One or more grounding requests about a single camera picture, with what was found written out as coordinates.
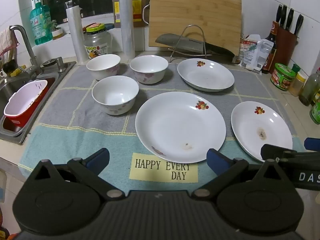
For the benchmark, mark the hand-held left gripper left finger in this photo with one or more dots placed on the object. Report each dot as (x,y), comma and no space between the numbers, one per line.
(97,160)

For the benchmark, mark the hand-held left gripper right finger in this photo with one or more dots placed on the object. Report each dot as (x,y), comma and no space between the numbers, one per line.
(217,160)

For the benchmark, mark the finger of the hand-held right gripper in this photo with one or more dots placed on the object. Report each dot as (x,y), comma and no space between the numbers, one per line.
(275,151)
(312,143)

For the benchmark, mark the white fruit print plate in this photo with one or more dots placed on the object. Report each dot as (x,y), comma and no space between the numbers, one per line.
(175,125)
(255,127)
(205,75)

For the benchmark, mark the white bowl with pink flowers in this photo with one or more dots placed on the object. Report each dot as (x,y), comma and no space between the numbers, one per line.
(102,63)
(115,92)
(148,66)

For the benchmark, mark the green label clear bottle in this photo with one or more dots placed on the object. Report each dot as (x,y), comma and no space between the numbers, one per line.
(316,112)

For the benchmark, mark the grey and blue checked mat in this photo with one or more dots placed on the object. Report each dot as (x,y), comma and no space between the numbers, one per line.
(75,135)

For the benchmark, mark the glass oil bottle red cap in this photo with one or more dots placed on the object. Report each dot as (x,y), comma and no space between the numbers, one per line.
(310,90)

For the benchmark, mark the yellow cap spice jar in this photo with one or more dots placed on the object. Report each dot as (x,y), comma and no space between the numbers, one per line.
(297,85)

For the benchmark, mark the green lid sauce jar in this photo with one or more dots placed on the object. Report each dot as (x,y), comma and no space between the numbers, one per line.
(282,77)

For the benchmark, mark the small green cap bottle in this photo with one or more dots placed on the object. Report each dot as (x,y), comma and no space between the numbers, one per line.
(295,68)

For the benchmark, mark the red basin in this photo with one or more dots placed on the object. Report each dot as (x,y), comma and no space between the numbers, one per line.
(22,123)

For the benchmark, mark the silver white seasoning packet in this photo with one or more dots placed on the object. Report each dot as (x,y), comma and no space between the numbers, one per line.
(260,55)

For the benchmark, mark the pink colander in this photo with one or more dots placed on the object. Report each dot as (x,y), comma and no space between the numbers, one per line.
(22,97)

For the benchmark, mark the stainless steel sink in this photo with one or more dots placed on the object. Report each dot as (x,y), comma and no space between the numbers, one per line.
(65,67)

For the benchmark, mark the brown knife block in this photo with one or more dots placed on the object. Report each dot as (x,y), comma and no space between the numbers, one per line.
(285,47)

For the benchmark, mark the metal sink knob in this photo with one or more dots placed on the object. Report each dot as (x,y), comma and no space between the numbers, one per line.
(60,65)

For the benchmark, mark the red and white seasoning packet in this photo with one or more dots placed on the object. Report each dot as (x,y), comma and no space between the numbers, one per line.
(246,47)

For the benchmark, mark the round metal sink cap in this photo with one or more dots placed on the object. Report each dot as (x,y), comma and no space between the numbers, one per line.
(48,63)

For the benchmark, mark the dark soy sauce bottle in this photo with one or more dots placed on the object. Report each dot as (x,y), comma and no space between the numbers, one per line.
(272,37)

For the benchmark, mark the clear jar with green lid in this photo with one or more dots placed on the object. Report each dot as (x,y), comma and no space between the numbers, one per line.
(97,45)

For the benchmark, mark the paper towel roll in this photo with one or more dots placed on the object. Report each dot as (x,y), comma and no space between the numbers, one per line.
(76,35)

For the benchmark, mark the dark sponge holder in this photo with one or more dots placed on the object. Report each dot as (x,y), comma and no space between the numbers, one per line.
(10,67)

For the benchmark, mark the small potted plant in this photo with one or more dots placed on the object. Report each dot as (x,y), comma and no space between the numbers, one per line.
(57,33)

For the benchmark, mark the metal faucet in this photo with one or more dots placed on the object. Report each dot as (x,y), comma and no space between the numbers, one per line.
(27,45)

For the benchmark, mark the tall clear film roll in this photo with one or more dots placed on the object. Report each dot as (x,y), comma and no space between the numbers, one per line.
(126,22)

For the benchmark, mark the rag on faucet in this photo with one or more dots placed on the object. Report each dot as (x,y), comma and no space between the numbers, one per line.
(7,42)

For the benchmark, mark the green dish soap bottle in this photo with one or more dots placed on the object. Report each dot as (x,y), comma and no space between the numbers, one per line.
(40,22)

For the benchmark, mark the bamboo cutting board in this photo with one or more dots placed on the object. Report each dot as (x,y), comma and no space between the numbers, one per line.
(195,12)

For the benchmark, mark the brown liquid jug yellow label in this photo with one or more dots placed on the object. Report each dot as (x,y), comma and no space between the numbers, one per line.
(138,10)

